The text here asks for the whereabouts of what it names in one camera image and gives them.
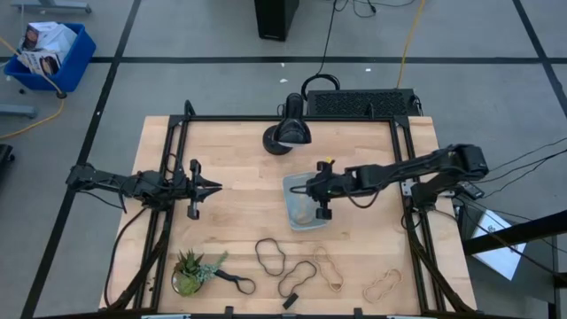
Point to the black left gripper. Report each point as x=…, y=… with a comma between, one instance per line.
x=195, y=190

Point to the black power adapter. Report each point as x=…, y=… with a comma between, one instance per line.
x=471, y=189

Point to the thin black rubber band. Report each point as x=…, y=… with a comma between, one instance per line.
x=305, y=261
x=256, y=253

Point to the black tower case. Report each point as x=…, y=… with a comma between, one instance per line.
x=274, y=17

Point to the white printed cardboard box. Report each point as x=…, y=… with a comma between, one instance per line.
x=53, y=37
x=42, y=62

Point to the black aluminium table frame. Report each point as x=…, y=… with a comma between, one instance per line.
x=310, y=118

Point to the black perforated computer case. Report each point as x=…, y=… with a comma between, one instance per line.
x=354, y=103

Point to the grey metal stand foot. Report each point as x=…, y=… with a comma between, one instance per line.
x=17, y=111
x=53, y=6

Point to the tan rubber band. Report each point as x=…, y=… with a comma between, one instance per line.
x=335, y=289
x=366, y=290

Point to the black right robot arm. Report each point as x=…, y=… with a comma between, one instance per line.
x=398, y=170

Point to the black metal beam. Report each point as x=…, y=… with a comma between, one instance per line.
x=531, y=228

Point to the black desk lamp camera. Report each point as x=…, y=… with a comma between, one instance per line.
x=290, y=128

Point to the white paper sheet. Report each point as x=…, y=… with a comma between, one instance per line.
x=500, y=257

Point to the blue plastic tote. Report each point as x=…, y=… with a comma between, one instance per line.
x=75, y=66

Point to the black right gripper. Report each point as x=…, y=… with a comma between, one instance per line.
x=332, y=185

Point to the succulent plant in glass pot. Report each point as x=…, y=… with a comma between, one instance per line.
x=188, y=274

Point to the silver metal mount plate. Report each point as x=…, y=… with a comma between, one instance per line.
x=408, y=187

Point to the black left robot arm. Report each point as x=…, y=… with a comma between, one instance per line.
x=142, y=186

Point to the white plastic bin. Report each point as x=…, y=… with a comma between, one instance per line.
x=294, y=208

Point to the yellow tape tag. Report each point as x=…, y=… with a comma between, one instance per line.
x=328, y=160

